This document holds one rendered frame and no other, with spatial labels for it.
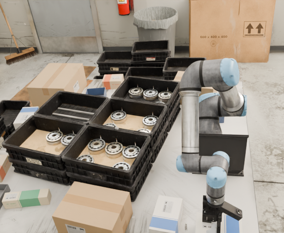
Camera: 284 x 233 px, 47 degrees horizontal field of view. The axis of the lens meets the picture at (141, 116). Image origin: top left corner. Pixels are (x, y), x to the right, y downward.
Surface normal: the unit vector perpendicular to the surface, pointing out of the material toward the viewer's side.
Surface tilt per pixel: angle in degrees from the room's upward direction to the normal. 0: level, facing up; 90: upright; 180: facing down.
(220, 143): 90
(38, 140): 0
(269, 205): 0
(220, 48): 72
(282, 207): 0
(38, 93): 90
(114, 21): 90
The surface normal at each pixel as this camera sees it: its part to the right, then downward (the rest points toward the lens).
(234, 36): -0.21, 0.37
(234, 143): -0.16, 0.58
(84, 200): -0.09, -0.81
